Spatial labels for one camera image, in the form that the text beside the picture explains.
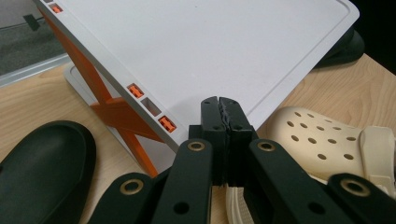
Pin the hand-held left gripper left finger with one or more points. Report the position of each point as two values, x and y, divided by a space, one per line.
213 155

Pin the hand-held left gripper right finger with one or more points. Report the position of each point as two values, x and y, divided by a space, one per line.
238 155

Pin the white two-tier shoe rack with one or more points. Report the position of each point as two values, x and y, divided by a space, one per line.
202 46

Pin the black flip-flop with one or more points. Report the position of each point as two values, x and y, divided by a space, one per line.
40 174
345 49

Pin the small black box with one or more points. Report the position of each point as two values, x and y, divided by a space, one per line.
31 22

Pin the metal floor rail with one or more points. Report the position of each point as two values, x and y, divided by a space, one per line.
31 70

